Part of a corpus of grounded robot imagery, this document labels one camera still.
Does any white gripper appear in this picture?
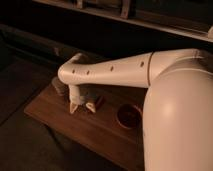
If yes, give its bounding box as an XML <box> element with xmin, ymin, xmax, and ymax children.
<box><xmin>69</xmin><ymin>85</ymin><xmax>96</xmax><ymax>114</ymax></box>

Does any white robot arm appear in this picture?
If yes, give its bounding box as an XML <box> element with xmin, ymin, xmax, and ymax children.
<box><xmin>58</xmin><ymin>49</ymin><xmax>213</xmax><ymax>171</ymax></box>

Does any blue sponge on red tray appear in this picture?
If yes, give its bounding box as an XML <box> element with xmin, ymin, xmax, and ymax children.
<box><xmin>95</xmin><ymin>96</ymin><xmax>104</xmax><ymax>108</ymax></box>

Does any white paper cup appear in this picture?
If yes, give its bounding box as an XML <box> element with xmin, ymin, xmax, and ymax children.
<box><xmin>51</xmin><ymin>77</ymin><xmax>68</xmax><ymax>96</ymax></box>

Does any wooden table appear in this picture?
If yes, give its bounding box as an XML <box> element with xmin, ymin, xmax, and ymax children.
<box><xmin>25</xmin><ymin>84</ymin><xmax>146</xmax><ymax>171</ymax></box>

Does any red round bowl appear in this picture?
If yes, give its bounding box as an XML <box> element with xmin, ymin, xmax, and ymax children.
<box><xmin>116</xmin><ymin>104</ymin><xmax>143</xmax><ymax>130</ymax></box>

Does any white wall outlet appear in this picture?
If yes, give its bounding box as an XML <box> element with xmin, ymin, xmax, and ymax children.
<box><xmin>54</xmin><ymin>47</ymin><xmax>60</xmax><ymax>56</ymax></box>

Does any wooden wall shelf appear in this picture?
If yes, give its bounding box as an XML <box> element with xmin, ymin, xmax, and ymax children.
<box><xmin>33</xmin><ymin>0</ymin><xmax>213</xmax><ymax>43</ymax></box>

